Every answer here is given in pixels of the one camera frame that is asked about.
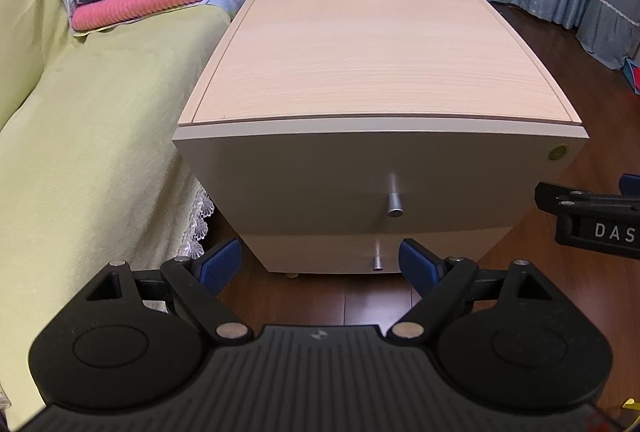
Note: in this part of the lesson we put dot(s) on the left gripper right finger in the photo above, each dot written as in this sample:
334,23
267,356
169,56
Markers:
444,287

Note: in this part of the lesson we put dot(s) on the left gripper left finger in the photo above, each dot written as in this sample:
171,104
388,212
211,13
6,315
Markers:
194,286

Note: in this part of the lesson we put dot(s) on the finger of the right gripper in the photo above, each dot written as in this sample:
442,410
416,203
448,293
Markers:
629,184
554,199

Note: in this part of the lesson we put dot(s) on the lower drawer metal knob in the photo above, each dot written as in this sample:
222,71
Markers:
378,261

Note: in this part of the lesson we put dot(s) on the drawer metal knob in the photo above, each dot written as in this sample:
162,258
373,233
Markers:
394,203
378,261

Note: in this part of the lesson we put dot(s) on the upper drawer metal knob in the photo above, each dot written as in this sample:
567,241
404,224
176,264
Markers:
394,203

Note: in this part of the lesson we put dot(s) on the round green sticker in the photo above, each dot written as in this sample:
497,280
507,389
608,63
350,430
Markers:
558,152

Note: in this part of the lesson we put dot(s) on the red blue toy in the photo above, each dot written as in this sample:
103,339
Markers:
631,71

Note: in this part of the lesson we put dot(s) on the light green sofa cover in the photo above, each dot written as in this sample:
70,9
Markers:
89,172

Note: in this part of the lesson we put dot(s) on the light wood bedside cabinet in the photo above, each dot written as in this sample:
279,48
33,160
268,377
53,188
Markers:
306,107

